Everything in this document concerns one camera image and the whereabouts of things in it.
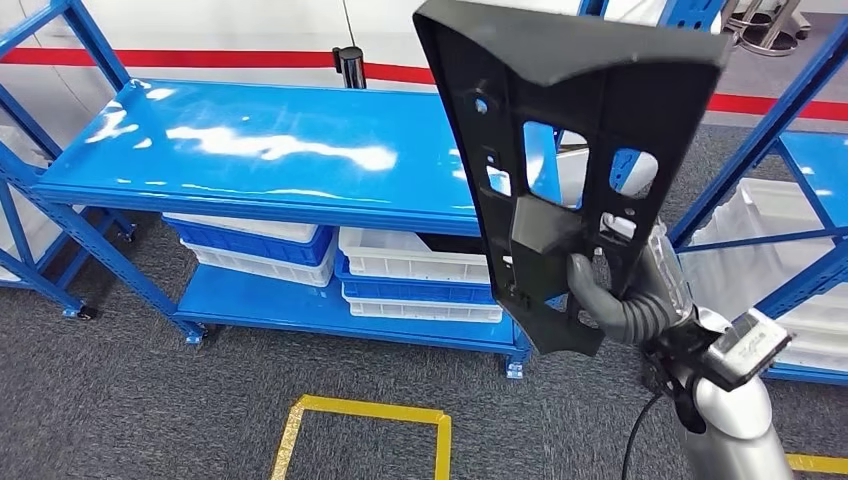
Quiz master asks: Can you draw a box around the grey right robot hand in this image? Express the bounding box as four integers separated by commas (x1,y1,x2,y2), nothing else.
566,220,696,344

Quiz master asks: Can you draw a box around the black plastic plate frame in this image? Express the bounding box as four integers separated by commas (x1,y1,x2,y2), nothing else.
411,0,733,358

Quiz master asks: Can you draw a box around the black curved plastic part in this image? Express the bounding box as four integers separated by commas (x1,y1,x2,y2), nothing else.
415,231,488,256

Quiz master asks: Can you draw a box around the blue metal shelf rack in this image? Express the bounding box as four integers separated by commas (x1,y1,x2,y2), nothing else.
0,0,611,382
0,86,137,321
662,0,848,387

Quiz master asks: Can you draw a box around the blue plastic crate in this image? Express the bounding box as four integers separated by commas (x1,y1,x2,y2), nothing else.
333,251,499,307
162,217,336,268

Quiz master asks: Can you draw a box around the yellow floor tape square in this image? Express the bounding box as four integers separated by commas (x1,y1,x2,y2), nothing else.
270,394,454,480
786,453,848,476

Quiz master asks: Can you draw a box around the chrome chair base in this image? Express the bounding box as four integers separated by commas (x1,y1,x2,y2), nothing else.
722,0,813,58

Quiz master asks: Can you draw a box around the white car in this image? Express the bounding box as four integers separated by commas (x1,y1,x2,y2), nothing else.
0,0,723,130

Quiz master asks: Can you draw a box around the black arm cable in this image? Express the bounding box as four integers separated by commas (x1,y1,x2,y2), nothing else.
621,390,667,480

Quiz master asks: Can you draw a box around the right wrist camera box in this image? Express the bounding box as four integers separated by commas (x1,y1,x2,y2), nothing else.
700,307,795,393

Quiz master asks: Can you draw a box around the black stanchion post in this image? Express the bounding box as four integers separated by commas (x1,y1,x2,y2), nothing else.
332,46,368,91

